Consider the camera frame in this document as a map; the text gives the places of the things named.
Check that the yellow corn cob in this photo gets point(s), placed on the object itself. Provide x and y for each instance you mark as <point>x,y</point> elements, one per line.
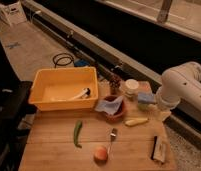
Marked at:
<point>136,121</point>

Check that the blue object on floor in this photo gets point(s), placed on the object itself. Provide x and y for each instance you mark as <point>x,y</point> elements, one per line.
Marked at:
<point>81,63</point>

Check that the blue yellow sponge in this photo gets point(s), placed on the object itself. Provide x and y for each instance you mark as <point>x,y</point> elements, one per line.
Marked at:
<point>146,98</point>

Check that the peach fruit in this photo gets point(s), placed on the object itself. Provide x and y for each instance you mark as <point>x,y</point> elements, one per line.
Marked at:
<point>100,153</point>

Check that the brown clay bowl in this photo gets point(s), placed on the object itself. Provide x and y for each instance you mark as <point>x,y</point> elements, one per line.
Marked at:
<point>119,114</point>

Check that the blue grey cloth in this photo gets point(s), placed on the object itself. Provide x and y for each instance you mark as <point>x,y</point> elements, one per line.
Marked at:
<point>110,107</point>

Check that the green chili pepper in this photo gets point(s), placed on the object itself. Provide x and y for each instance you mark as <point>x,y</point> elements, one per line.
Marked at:
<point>77,129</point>

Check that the yellow plastic tray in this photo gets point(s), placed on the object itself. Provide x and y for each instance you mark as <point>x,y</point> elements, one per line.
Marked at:
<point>63,83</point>

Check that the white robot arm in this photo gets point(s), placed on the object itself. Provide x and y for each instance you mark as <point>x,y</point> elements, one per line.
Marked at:
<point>182,82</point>

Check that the metal fork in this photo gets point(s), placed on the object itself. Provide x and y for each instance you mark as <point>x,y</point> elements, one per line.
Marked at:
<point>113,136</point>

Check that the black chair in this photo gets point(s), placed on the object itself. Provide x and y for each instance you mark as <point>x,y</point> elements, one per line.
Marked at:
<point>14,107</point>

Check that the white cardboard box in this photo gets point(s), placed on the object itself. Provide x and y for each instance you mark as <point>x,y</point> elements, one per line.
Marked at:
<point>12,14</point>

